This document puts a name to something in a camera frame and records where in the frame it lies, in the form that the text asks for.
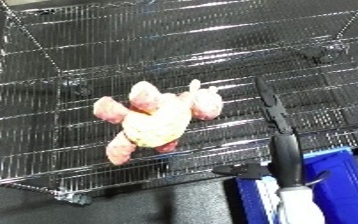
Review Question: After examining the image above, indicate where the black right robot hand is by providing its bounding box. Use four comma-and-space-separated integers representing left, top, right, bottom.
210, 77, 307, 190

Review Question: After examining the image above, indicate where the pink and yellow soft toy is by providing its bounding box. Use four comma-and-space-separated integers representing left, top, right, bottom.
91, 78, 226, 167

